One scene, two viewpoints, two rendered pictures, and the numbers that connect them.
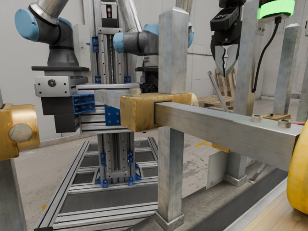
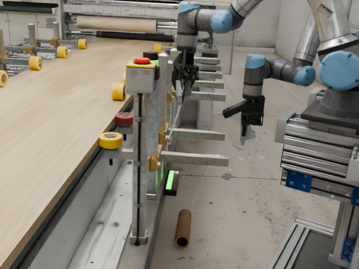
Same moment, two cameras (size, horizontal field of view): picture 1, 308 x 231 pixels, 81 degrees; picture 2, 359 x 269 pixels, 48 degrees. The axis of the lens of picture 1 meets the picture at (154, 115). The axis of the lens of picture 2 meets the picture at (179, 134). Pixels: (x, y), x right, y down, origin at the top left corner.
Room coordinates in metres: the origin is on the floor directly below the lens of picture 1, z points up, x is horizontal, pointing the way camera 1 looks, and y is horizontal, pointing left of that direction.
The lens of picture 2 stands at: (1.47, -1.36, 1.40)
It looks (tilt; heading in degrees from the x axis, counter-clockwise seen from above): 20 degrees down; 129
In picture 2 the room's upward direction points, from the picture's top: 3 degrees clockwise
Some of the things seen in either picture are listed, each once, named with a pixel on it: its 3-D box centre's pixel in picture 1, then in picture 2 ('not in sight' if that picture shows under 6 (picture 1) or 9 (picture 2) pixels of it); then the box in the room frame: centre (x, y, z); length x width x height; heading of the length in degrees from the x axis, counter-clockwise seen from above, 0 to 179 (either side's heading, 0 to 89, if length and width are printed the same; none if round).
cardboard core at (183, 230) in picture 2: not in sight; (183, 227); (0.20, 0.31, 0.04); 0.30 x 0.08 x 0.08; 126
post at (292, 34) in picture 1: (282, 100); (152, 140); (0.61, -0.44, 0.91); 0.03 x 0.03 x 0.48; 36
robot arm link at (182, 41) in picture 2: not in sight; (187, 40); (0.56, -0.22, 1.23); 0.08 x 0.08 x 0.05
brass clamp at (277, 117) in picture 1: (276, 121); (153, 157); (0.60, -0.42, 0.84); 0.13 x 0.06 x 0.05; 126
